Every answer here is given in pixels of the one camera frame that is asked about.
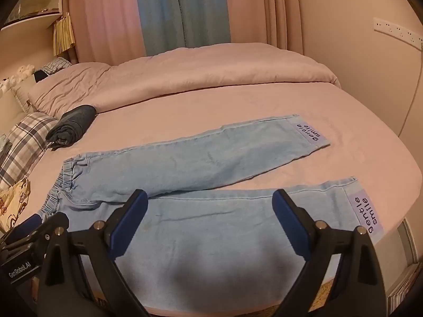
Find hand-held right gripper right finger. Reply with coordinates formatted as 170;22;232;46
272;189;387;317

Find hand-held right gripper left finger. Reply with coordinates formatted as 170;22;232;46
36;189;150;317

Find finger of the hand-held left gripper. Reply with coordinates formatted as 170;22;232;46
5;214;50;248

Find light blue denim pants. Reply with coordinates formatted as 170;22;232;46
37;114;384;308

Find yellow printed cloth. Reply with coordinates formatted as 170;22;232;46
0;178;32;235

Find plaid pillow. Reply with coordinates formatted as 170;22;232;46
0;112;58;189

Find dark grey folded clothes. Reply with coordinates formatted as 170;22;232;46
45;105;97;147

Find white bedside furniture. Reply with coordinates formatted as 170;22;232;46
387;218;423;311

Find white plush toy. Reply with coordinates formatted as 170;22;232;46
0;63;35;90

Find blue checked cloth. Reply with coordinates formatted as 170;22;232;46
35;57;71;81

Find pink duvet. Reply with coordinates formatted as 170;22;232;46
27;42;341;113

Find yellow fringed cloth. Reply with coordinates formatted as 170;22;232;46
53;12;76;56

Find pink curtain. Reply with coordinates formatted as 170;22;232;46
68;0;146;63
228;0;305;55

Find blue curtain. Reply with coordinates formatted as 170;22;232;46
134;0;232;57

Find white power strip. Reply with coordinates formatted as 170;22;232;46
373;17;423;47

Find white power cable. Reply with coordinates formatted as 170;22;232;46
397;44;423;137

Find white wall shelf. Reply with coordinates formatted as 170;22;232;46
0;0;63;30

